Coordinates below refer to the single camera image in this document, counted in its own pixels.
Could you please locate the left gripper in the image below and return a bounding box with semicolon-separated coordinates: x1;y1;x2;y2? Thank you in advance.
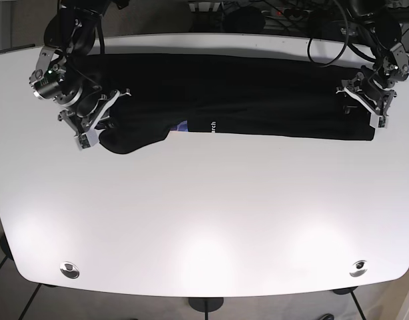
336;69;397;129

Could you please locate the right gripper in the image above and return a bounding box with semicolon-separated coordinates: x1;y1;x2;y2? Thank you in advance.
57;89;131;150

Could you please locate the black printed T-shirt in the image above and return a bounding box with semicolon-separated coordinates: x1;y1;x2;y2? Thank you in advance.
74;54;375;154

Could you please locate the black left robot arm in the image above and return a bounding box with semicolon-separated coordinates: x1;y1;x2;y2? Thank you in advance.
306;1;409;129

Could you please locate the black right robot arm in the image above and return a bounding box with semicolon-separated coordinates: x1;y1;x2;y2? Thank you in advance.
29;1;131;149

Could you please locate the left chrome table grommet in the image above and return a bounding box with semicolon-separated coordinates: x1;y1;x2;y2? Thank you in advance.
59;261;80;279

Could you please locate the chrome table grommet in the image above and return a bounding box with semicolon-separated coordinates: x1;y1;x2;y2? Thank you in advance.
349;260;368;277
59;261;80;279

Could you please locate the right chrome table grommet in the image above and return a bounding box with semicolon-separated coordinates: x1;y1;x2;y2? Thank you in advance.
349;260;368;277

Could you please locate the grey sneaker shoe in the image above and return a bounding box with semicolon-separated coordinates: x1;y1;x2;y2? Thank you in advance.
318;313;334;320

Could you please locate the front black table foot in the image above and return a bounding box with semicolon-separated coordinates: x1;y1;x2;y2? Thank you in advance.
188;297;224;313

